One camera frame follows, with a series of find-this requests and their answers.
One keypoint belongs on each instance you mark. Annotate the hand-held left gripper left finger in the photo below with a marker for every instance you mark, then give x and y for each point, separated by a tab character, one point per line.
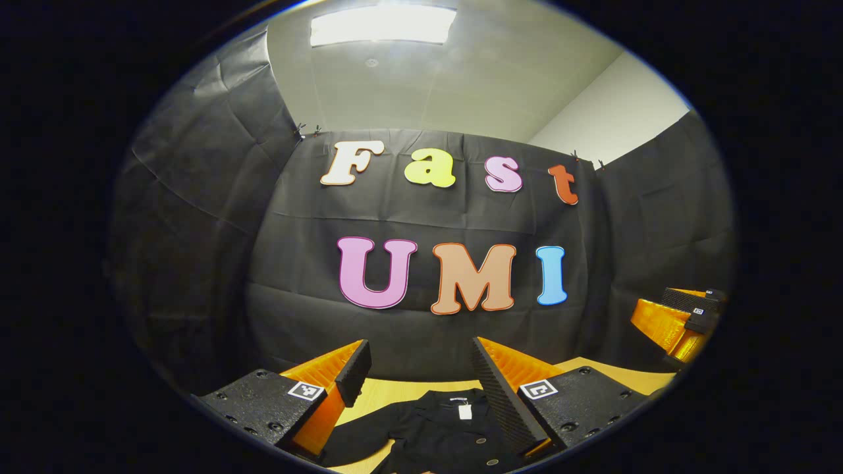
355	372

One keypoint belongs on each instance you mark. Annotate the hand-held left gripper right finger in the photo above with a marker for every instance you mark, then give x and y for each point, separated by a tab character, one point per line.
500	395

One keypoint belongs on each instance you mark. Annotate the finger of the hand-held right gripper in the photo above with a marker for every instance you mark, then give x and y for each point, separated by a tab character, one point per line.
658	322
685	299

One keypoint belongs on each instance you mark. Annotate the black button shirt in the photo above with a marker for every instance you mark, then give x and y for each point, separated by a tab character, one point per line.
435	434

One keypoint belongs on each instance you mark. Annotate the black backdrop cloth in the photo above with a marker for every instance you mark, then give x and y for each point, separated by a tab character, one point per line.
296	276

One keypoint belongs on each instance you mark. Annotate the ceiling light panel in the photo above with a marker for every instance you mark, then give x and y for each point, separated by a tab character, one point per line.
382	25

